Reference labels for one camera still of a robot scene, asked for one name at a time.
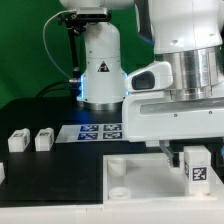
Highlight white square tabletop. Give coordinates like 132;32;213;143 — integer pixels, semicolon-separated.
103;153;224;203

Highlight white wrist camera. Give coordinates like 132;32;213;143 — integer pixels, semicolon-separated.
124;61;173;93

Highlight white block left edge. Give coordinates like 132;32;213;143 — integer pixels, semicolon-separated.
0;163;5;185

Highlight white front and right fence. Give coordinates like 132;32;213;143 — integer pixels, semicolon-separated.
0;154;224;224

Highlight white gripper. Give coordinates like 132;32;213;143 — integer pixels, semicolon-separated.
122;91;224;167

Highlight grey camera on stand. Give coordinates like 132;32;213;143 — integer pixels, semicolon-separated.
76;7;108;21

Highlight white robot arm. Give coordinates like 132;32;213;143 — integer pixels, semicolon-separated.
60;0;224;164

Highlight black camera stand pole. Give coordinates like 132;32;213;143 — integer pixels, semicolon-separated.
57;13;86;101

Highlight black cables on table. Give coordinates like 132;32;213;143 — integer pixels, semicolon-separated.
35;79;80;99

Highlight sheet with four tags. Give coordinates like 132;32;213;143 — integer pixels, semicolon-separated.
56;123;126;143

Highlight white cable left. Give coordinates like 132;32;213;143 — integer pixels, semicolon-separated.
42;9;78;80

